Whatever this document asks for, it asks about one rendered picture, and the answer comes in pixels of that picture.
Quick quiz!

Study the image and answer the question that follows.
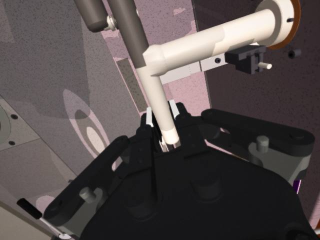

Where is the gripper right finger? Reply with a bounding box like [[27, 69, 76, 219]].
[[169, 99, 316, 187]]

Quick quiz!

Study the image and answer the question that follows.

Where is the pink base plate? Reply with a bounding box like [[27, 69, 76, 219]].
[[99, 0, 211, 161]]

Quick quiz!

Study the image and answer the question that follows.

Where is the cream collar with orange ring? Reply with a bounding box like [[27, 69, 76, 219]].
[[257, 0, 301, 50]]

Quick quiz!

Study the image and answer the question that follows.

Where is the dark brown panel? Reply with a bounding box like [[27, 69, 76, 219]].
[[191, 0, 320, 227]]

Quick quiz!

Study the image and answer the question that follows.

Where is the cream T-shaped parking handle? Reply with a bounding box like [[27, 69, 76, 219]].
[[106, 0, 278, 146]]

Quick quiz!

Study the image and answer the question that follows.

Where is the small black round spacer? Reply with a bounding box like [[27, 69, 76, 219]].
[[287, 49, 302, 60]]

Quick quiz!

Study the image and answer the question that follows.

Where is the black pawl block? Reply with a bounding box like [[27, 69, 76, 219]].
[[224, 45, 273, 75]]

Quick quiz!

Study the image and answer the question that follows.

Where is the grey plate with bolts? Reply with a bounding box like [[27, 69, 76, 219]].
[[0, 96, 42, 152]]

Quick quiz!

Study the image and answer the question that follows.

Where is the black-handled screwdriver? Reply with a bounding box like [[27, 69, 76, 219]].
[[16, 197, 74, 240]]

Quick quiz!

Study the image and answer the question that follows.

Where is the grey rectangular pad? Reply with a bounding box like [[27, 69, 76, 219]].
[[116, 57, 149, 114]]

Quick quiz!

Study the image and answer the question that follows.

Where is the white flat bar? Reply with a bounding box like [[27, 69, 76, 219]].
[[158, 56, 230, 86]]

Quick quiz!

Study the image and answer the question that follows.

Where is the grey release lever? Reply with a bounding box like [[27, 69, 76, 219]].
[[74, 0, 118, 33]]

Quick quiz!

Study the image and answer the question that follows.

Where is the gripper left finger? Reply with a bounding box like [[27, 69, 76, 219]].
[[42, 106, 157, 238]]

